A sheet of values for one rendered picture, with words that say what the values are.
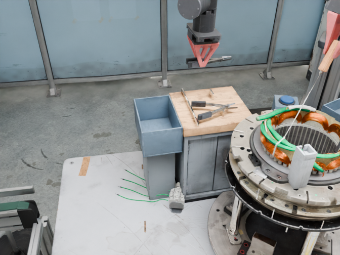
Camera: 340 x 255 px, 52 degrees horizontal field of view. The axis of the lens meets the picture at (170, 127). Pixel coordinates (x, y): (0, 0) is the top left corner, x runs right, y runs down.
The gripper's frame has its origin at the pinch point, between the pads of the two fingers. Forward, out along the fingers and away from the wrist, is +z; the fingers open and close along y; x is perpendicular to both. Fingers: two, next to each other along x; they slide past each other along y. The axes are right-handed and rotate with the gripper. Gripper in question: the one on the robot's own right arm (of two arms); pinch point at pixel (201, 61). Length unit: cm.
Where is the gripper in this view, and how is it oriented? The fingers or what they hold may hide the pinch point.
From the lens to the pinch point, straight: 95.7
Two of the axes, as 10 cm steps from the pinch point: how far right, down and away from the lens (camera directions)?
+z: -0.2, 8.1, 5.9
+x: 9.8, -1.2, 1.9
